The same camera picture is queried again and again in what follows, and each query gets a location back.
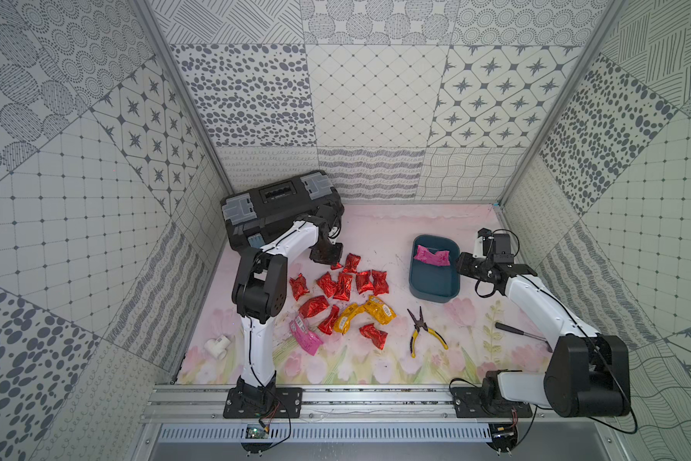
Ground red tea bag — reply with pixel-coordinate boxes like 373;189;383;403
299;295;329;319
330;254;361;274
372;270;390;296
318;305;340;336
333;273;353;302
355;270;374;294
359;324;388;351
316;272;338;298
289;274;310;301

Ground magenta tea bag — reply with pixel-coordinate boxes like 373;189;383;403
414;245;450;267
289;314;324;357

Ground teal plastic storage box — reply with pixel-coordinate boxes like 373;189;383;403
408;234;461;303

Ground yellow tea bag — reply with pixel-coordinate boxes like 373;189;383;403
333;303;366;334
364;295;397;326

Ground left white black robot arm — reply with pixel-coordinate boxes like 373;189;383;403
231;205;345;415

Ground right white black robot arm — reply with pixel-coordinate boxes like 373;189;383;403
456;229;632;418

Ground black screwdriver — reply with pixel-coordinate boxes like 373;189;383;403
495;322;552;353

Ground black plastic toolbox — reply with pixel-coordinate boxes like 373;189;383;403
221;170;345;252

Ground white ventilation grille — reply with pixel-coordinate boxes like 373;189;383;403
158;422;493;444

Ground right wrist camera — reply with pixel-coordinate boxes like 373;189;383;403
473;228;493;259

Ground yellow handled pliers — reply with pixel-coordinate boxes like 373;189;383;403
406;305;449;358

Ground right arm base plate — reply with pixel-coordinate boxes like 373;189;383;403
448;383;533;420

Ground aluminium mounting rail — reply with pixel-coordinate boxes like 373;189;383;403
140;383;615;426

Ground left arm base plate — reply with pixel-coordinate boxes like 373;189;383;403
223;384;303;419

